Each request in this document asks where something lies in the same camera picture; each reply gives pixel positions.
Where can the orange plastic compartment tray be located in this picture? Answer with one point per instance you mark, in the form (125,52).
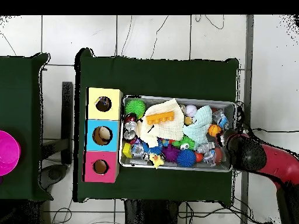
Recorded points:
(160,117)

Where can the cream waffle cloth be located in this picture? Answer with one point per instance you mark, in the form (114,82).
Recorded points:
(169,130)

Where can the mint green knitted cloth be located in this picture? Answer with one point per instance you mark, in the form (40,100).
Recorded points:
(199,126)

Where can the blue spiky ball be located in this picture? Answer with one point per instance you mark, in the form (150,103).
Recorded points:
(186,158)

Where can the colourful polka dot cloth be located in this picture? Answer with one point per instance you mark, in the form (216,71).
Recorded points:
(102,101)

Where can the silver toy robot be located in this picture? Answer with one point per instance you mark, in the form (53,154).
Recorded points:
(205,147)

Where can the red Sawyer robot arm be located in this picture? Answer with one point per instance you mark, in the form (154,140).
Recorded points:
(280,163)

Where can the wooden box with three holes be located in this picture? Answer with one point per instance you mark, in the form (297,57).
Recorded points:
(91,140)

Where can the large green spiky ball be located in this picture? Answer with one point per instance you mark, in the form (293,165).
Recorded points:
(135,108)

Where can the purple spiky ball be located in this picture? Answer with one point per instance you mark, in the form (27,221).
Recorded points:
(171,153)

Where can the yellow plush duck toy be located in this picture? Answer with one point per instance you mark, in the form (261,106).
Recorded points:
(156,160)

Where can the white baseball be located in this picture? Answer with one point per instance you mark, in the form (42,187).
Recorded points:
(191,110)

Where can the dark green table cloth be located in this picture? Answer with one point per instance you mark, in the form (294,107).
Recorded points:
(158,77)

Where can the small orange basketball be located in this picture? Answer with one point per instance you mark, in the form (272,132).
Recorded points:
(214,130)

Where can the grey stand base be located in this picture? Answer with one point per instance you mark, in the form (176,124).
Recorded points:
(53,173)

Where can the dark green side table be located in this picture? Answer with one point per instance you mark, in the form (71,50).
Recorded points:
(18,105)

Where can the magenta round disc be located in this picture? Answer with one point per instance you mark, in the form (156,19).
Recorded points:
(8,152)

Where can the black upright post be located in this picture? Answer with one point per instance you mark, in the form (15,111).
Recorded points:
(67,116)

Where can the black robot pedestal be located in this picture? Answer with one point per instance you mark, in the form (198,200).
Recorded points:
(151,213)

